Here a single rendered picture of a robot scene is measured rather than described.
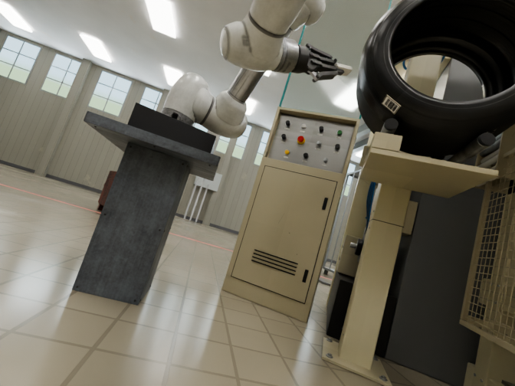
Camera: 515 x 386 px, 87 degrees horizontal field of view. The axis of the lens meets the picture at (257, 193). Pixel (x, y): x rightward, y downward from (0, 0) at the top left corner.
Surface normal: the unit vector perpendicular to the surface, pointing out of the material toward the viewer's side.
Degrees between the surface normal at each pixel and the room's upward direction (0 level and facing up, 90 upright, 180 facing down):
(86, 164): 90
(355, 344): 90
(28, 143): 90
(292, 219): 90
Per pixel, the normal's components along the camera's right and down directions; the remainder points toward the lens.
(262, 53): 0.29, 0.84
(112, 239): 0.20, -0.07
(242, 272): -0.25, -0.21
